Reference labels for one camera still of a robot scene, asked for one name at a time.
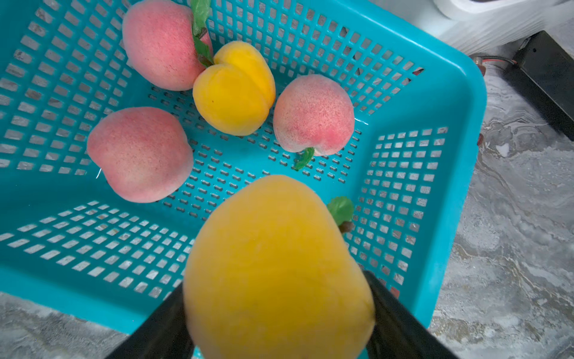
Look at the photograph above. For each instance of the brown lidded storage box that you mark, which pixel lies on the brown lidded storage box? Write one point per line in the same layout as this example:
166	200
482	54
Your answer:
476	26

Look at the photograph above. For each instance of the pink peach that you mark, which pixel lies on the pink peach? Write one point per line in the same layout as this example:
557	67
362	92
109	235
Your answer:
313	115
159	43
143	152

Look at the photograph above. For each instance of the teal plastic basket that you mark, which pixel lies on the teal plastic basket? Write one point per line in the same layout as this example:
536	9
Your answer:
69	243

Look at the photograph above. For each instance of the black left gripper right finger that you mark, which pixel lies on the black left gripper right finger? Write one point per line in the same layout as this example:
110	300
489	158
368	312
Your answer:
397	333

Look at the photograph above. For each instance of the small brown tool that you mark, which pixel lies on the small brown tool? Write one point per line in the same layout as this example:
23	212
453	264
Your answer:
482	60

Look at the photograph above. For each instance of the black phone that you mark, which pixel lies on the black phone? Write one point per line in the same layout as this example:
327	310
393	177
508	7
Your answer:
543	74

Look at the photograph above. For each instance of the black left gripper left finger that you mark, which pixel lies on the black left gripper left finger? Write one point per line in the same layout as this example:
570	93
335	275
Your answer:
162	335

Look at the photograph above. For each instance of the yellow red peach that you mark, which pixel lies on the yellow red peach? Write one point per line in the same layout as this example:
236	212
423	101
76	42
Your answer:
235	94

